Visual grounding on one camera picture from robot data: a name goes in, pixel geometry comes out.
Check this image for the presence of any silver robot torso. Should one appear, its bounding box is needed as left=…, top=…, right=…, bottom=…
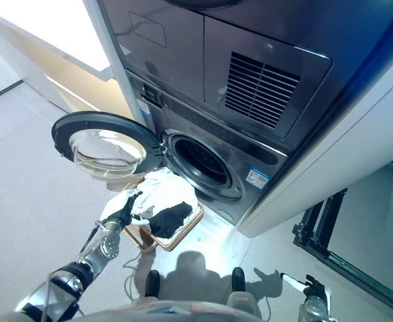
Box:
left=0, top=297, right=263, bottom=322

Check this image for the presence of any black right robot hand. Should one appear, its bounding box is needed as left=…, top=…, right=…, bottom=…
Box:
left=280, top=272, right=332, bottom=305

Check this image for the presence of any black garment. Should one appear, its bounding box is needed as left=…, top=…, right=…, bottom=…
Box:
left=148, top=201, right=193, bottom=239

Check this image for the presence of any white clothes pile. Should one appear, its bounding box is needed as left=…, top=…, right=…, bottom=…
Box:
left=101, top=169, right=199, bottom=241

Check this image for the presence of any white background cabinet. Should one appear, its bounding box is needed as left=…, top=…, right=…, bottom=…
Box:
left=0, top=6, right=130, bottom=117

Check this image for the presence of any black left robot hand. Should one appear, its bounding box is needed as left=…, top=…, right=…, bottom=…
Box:
left=110, top=191, right=144, bottom=225

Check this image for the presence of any grey front-load washing machine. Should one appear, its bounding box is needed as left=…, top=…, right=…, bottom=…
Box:
left=124, top=68, right=290, bottom=226

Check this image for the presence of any round glass washer door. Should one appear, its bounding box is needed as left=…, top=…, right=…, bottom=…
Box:
left=51, top=111, right=166, bottom=182

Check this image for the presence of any brown wicker laundry basket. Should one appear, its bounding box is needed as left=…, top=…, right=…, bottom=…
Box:
left=107, top=174, right=205, bottom=254

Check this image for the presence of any silver right robot leg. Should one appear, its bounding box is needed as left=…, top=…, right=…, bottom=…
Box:
left=226, top=266, right=263, bottom=317

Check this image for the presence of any blue energy label sticker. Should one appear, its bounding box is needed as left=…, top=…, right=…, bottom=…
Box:
left=245, top=166, right=272, bottom=189

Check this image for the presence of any thin floor cable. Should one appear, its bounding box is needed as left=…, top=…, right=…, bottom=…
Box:
left=122, top=250, right=150, bottom=300

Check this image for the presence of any black metal door track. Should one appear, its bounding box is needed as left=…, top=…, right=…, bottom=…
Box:
left=292, top=187, right=393, bottom=311

